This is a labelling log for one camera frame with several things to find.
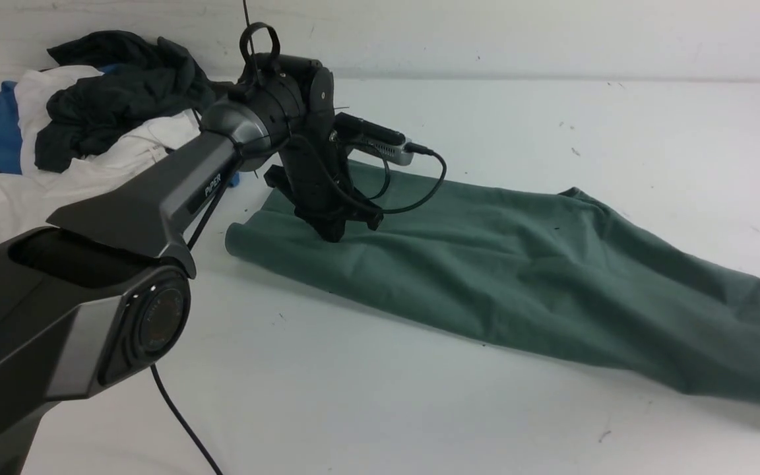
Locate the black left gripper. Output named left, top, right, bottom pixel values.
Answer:
left=263, top=118, right=384, bottom=243

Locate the green long-sleeve top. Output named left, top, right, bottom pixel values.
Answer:
left=224, top=181, right=760, bottom=404

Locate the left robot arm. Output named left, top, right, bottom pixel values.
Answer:
left=0, top=52, right=338, bottom=474

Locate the dark green crumpled garment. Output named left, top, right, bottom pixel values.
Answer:
left=34, top=30, right=228, bottom=174

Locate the white garment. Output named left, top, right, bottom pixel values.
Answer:
left=0, top=65, right=199, bottom=243

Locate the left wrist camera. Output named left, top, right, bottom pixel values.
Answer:
left=334, top=112, right=414, bottom=166

